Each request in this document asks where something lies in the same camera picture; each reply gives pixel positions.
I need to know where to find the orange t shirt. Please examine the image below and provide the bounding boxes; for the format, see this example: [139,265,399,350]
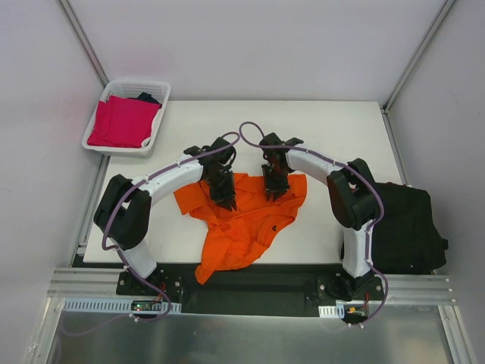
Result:
[174,173,308,284]

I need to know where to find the white plastic basket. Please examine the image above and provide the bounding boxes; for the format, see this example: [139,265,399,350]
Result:
[82,78,171,157]

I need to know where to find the pink t shirt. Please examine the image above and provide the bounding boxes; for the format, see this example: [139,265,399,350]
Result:
[86,96,161,149]

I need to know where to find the black t shirt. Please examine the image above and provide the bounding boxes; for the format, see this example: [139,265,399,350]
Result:
[339,180,449,274]

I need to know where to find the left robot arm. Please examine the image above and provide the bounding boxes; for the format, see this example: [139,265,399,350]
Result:
[93,136,236,295]

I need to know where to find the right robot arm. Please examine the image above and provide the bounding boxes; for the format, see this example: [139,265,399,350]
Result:
[258,133,383,301]

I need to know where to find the dark navy t shirt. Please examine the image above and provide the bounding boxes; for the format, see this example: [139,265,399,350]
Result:
[136,92,162,107]

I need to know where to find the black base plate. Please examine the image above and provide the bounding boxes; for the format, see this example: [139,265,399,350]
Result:
[116,263,383,317]

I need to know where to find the right aluminium frame post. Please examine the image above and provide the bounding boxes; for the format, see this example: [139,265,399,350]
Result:
[380,0,459,113]

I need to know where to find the aluminium frame post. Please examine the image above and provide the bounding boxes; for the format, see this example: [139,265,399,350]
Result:
[56,0,109,87]
[380,0,459,113]

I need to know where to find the right white cable duct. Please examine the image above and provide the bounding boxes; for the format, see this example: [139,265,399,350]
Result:
[318,304,345,319]

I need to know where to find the white cable duct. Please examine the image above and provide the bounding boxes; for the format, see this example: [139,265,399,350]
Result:
[318,304,345,319]
[63,298,181,315]

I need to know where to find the left aluminium frame post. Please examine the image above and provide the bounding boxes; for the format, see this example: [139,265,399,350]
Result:
[56,0,109,87]

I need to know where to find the left white cable duct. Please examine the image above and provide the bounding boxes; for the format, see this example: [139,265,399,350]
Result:
[63,298,181,315]

